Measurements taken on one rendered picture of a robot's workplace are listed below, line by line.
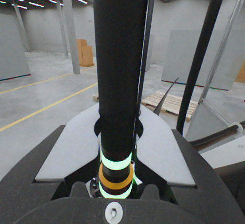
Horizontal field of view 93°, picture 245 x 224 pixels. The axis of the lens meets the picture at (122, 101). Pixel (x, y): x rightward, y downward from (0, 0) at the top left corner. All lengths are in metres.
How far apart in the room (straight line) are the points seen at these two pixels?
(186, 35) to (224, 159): 5.21
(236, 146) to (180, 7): 12.15
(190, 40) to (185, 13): 6.97
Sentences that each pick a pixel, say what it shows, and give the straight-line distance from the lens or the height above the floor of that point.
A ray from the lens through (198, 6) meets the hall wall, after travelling 12.48.
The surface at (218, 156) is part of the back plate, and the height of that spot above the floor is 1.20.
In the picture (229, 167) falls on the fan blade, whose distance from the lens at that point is 0.28.
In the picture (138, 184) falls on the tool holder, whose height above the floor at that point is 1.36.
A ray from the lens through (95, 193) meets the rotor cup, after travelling 0.34.
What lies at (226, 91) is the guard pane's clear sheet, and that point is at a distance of 1.31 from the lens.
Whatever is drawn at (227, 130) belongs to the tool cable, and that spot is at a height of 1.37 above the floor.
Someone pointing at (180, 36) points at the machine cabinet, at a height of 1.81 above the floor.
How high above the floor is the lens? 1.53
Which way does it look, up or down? 27 degrees down
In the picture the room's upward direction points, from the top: 3 degrees clockwise
